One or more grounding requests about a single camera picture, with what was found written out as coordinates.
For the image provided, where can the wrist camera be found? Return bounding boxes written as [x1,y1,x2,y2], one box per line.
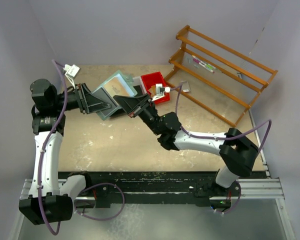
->
[152,83,171,102]
[63,64,81,82]

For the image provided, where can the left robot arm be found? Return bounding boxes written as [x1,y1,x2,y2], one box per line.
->
[18,78,109,225]

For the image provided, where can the orange cards in red bin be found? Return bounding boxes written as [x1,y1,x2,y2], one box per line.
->
[148,85,156,98]

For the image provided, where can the red bin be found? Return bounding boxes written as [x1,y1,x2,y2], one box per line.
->
[141,71,170,104]

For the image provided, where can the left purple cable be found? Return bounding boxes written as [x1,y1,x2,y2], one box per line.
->
[38,59,68,236]

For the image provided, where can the white bin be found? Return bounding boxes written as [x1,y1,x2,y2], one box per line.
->
[132,76,144,87]

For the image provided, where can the pink marker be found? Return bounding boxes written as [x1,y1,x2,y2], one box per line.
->
[192,57,215,74]

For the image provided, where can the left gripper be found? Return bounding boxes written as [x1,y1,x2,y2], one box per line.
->
[52,82,111,114]

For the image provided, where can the orange card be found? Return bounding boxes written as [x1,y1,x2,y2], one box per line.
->
[103,75,130,97]

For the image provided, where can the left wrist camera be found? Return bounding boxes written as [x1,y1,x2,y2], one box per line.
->
[63,64,81,82]

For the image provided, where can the green card holder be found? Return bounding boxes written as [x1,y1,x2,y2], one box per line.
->
[92,70,137,121]

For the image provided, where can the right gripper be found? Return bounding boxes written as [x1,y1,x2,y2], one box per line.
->
[114,92,163,135]

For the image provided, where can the green marker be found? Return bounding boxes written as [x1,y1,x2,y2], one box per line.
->
[192,55,216,70]

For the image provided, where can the wooden rack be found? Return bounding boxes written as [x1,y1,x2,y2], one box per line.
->
[164,25,278,127]

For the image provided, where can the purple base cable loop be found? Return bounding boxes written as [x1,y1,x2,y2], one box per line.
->
[73,183,126,221]

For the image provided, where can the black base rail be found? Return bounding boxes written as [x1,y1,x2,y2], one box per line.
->
[58,170,242,209]

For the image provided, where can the aluminium frame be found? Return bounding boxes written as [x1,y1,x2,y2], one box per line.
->
[10,171,295,240]

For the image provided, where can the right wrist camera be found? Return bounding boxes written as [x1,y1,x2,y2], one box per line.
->
[152,83,171,102]

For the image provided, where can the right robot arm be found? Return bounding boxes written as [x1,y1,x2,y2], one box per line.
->
[114,94,259,196]

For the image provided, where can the black card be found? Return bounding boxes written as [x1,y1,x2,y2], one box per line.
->
[92,87,120,121]

